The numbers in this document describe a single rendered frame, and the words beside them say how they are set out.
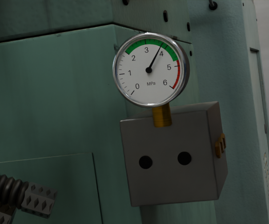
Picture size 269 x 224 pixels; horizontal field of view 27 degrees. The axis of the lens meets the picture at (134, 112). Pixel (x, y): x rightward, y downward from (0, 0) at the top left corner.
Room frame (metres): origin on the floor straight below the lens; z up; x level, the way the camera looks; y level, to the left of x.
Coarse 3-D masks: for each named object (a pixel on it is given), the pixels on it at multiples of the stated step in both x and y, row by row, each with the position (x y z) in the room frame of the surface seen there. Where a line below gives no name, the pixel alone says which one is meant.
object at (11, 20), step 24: (0, 0) 0.56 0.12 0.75; (24, 0) 0.55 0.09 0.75; (48, 0) 0.55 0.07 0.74; (72, 0) 0.54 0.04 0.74; (96, 0) 0.54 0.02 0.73; (120, 0) 0.57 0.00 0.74; (144, 0) 0.68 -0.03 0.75; (168, 0) 0.86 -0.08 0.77; (0, 24) 0.56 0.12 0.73; (24, 24) 0.55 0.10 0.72; (48, 24) 0.55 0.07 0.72; (72, 24) 0.54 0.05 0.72; (96, 24) 0.54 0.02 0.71; (120, 24) 0.56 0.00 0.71; (144, 24) 0.66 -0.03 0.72; (168, 24) 0.83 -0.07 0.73
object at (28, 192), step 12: (0, 180) 0.45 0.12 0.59; (12, 180) 0.46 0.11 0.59; (0, 192) 0.45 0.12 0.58; (12, 192) 0.45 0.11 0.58; (24, 192) 0.45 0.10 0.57; (36, 192) 0.45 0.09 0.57; (48, 192) 0.46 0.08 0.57; (0, 204) 0.47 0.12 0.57; (12, 204) 0.45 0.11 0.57; (24, 204) 0.45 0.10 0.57; (36, 204) 0.45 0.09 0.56; (48, 204) 0.45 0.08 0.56; (0, 216) 0.46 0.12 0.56; (12, 216) 0.47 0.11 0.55; (48, 216) 0.46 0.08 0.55
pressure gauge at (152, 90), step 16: (144, 32) 0.46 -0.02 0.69; (128, 48) 0.47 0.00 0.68; (144, 48) 0.46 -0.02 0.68; (160, 48) 0.46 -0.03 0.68; (176, 48) 0.45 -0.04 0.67; (112, 64) 0.47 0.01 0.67; (128, 64) 0.47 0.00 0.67; (144, 64) 0.46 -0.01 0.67; (160, 64) 0.46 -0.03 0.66; (176, 64) 0.46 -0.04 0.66; (128, 80) 0.47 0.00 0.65; (144, 80) 0.46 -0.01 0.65; (160, 80) 0.46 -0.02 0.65; (176, 80) 0.46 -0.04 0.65; (128, 96) 0.47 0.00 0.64; (144, 96) 0.46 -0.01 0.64; (160, 96) 0.46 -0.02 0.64; (176, 96) 0.47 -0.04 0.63; (160, 112) 0.48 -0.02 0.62
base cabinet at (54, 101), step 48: (0, 48) 0.56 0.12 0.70; (48, 48) 0.55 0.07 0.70; (96, 48) 0.54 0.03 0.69; (192, 48) 1.07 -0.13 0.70; (0, 96) 0.56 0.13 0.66; (48, 96) 0.55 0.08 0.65; (96, 96) 0.54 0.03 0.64; (192, 96) 0.98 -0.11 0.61; (0, 144) 0.57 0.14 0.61; (48, 144) 0.55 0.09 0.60; (96, 144) 0.54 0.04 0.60; (96, 192) 0.54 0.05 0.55
